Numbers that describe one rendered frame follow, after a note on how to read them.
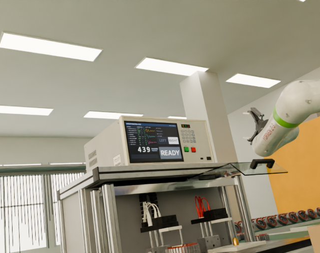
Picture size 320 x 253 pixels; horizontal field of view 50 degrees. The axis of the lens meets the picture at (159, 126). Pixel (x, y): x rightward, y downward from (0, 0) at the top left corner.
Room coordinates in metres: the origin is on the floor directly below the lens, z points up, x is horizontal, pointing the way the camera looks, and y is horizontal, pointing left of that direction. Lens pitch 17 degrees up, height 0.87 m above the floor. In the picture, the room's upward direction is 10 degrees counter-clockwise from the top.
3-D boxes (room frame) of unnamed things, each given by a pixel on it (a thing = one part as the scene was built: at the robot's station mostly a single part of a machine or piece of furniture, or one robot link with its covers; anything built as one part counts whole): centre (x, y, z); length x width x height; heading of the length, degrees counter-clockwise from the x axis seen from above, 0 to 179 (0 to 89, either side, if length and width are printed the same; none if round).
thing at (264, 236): (1.70, -0.35, 0.77); 0.11 x 0.11 x 0.04
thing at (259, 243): (1.34, -0.20, 0.78); 0.15 x 0.15 x 0.01; 36
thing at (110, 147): (1.53, 0.08, 1.22); 0.44 x 0.39 x 0.20; 126
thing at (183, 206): (1.47, 0.05, 0.92); 0.66 x 0.01 x 0.30; 126
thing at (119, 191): (1.35, -0.04, 1.03); 0.62 x 0.01 x 0.03; 126
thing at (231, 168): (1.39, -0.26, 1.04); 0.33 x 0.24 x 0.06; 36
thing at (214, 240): (1.45, -0.11, 0.80); 0.08 x 0.05 x 0.06; 126
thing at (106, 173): (1.52, 0.09, 1.09); 0.68 x 0.44 x 0.05; 126
